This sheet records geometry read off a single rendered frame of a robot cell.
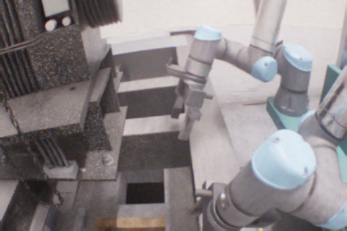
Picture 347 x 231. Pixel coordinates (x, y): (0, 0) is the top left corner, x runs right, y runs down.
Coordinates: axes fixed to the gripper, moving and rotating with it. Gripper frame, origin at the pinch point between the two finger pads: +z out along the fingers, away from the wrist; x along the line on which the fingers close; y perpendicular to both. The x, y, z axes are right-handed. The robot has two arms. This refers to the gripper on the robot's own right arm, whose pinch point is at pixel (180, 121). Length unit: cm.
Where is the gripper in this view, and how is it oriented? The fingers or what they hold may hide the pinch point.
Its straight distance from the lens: 79.2
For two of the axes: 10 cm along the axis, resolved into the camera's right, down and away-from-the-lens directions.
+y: 9.4, 1.7, 2.9
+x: -1.8, -4.4, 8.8
